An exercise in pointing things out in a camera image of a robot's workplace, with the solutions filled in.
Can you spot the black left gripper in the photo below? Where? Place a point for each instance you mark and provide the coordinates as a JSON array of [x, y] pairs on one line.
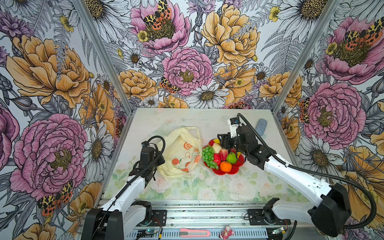
[[158, 156]]

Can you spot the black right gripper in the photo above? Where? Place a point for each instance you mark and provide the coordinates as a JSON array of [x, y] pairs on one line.
[[225, 140]]

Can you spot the red flower-shaped plate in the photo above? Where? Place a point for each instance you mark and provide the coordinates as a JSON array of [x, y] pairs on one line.
[[235, 168]]

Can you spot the white fake garlic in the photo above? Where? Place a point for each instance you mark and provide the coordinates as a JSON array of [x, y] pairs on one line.
[[217, 148]]

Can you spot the orange fake tangerine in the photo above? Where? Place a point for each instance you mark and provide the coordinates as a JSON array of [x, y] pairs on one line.
[[225, 167]]

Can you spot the red fake cabbage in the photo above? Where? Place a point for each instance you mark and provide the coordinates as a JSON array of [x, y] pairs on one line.
[[217, 159]]

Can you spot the yellowish plastic bag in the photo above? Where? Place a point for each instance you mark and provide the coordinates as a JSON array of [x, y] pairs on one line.
[[183, 152]]

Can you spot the green fake grapes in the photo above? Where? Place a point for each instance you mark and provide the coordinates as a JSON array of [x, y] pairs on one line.
[[209, 159]]

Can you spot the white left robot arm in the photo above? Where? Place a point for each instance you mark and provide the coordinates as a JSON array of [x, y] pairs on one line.
[[122, 213]]

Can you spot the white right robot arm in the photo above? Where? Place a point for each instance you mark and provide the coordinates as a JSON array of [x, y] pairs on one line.
[[328, 208]]

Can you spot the red fake apple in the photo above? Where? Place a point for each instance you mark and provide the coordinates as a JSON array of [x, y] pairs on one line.
[[223, 153]]

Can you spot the grey fabric glasses case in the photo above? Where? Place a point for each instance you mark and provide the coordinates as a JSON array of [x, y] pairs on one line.
[[261, 126]]

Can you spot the green circuit board left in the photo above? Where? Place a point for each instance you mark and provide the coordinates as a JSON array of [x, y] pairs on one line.
[[149, 233]]

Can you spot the green circuit board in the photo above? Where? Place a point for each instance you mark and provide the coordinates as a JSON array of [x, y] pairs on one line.
[[278, 231], [149, 233]]

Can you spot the pink utility knife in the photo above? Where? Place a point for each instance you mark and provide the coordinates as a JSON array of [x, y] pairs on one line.
[[194, 233]]

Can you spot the small pink figurine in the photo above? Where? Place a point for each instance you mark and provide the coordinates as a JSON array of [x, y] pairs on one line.
[[226, 233]]

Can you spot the green circuit board right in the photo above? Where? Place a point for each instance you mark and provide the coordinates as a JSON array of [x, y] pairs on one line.
[[278, 231]]

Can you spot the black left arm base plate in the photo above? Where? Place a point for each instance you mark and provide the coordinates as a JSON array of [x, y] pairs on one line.
[[159, 218]]

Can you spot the aluminium rail frame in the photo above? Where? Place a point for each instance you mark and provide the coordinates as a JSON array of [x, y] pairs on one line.
[[214, 216]]

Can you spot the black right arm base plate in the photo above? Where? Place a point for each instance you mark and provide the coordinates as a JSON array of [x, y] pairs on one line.
[[258, 216]]

